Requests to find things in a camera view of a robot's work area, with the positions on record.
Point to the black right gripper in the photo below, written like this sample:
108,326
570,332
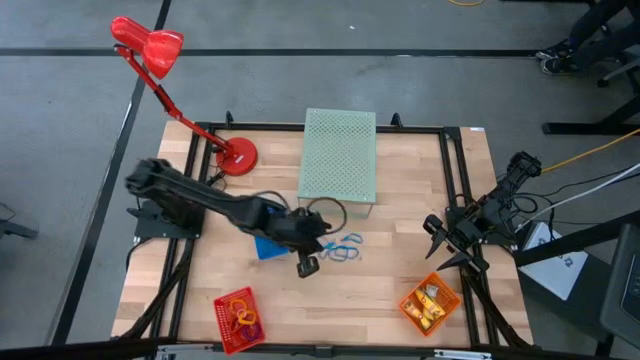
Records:
467,234

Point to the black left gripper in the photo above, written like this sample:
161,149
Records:
297,232

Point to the blue rubber band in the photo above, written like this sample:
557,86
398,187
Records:
361,240
327,247

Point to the pile of coloured rubber bands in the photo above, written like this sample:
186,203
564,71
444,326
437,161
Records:
357,253

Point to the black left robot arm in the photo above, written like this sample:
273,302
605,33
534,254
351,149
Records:
200,197

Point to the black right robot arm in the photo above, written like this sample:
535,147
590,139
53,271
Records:
520,170

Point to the black desk leg base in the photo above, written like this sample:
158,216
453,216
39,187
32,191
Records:
575,128

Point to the grey office chair base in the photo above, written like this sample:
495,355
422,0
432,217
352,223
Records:
620,74

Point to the blue plastic basket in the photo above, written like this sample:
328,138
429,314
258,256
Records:
267,249

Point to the orange plastic basket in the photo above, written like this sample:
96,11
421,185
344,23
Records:
447,300

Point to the green mesh metal shelf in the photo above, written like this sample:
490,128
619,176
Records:
337,155

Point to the white cardboard box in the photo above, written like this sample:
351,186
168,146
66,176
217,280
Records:
555,270

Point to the red plastic basket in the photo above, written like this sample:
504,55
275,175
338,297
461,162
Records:
225,320

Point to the dark grey equipment case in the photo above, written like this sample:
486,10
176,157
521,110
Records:
625,290

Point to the person's shoe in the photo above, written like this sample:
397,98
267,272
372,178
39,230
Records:
552,51
560,65

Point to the person's leg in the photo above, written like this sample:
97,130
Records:
600,15
610,47

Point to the black rig beam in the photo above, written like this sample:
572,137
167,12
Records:
75,350

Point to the black stand foot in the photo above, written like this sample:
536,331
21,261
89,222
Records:
20,231

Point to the silver metal bracket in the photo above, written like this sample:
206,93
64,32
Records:
462,355

